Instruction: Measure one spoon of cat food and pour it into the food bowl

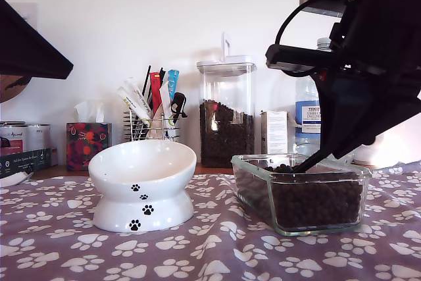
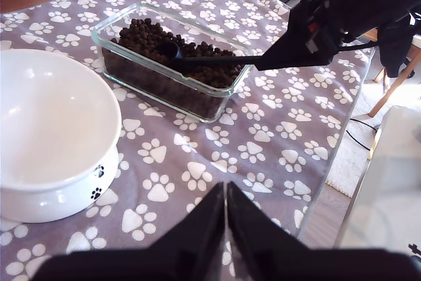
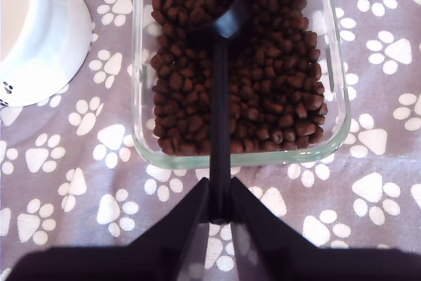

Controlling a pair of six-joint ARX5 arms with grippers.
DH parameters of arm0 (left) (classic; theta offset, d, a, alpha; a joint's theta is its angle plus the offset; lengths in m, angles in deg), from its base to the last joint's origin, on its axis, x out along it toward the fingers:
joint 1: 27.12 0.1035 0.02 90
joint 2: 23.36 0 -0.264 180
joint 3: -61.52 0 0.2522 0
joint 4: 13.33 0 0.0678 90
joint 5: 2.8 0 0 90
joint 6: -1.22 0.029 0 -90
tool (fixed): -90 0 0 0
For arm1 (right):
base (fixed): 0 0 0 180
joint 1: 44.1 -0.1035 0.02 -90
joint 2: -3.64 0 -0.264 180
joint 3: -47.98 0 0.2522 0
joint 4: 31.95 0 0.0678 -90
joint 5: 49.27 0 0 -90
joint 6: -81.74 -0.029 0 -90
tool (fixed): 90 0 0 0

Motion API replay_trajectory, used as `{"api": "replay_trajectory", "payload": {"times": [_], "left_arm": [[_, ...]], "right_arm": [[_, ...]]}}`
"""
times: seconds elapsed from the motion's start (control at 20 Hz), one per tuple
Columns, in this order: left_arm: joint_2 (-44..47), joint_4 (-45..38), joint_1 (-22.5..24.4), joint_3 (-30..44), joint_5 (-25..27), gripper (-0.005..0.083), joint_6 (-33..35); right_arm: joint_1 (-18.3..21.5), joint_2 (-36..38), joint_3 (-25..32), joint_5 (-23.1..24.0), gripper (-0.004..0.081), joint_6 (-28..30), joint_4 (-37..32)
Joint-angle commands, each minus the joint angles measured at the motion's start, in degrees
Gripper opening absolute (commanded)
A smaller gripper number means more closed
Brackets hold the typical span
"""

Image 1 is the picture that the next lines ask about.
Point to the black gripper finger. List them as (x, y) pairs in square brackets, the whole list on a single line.
[(23, 44), (335, 113), (385, 113)]

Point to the black plastic measuring spoon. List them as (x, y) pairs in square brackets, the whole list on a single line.
[(306, 164)]

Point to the brown cat food kibble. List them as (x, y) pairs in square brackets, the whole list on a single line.
[(226, 143), (315, 202)]

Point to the rectangular glass food container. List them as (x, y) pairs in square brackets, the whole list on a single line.
[(252, 195)]

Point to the white paw print cat bowl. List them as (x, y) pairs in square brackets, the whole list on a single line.
[(140, 162)]

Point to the large blue label water bottle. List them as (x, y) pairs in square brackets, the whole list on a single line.
[(307, 119)]

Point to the round brown wooden board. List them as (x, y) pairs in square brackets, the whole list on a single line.
[(13, 88)]

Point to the white printed carton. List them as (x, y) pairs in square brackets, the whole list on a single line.
[(275, 129)]

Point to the silver tin red label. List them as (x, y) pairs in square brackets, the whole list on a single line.
[(12, 136)]

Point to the silver tin white label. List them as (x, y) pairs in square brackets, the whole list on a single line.
[(39, 136)]

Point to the white tissue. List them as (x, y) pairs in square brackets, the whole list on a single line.
[(88, 111)]

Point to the tall clear kibble storage jar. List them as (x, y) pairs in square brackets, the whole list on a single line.
[(226, 83)]

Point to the white sachet green print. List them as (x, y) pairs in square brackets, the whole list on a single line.
[(132, 85), (135, 103)]

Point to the dark cardboard tray box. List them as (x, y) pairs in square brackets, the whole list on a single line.
[(22, 162)]

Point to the floral tissue box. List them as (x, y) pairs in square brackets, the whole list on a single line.
[(85, 146)]

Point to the thin black stick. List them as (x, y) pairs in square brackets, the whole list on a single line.
[(146, 80)]

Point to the small white dish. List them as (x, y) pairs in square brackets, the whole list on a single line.
[(12, 179)]

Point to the red sachet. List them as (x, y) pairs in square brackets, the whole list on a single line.
[(154, 90)]

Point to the plain white sachet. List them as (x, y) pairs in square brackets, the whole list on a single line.
[(164, 100)]

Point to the blue sachet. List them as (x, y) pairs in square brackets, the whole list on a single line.
[(173, 82)]

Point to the black clip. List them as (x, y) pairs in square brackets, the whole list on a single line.
[(178, 103)]

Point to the grey paw print table mat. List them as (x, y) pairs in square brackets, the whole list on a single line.
[(210, 254)]

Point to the small white round camera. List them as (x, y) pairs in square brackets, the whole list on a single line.
[(370, 154)]

